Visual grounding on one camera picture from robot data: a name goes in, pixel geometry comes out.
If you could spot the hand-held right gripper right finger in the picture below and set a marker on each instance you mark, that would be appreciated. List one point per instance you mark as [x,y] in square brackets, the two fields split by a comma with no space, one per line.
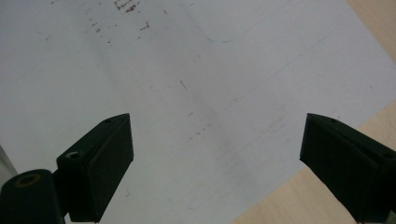
[345,165]

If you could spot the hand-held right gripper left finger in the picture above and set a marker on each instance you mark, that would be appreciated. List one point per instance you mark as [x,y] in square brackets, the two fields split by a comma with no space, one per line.
[99,168]

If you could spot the white table mat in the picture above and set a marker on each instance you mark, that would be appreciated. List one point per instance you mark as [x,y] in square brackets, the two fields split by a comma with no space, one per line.
[193,62]

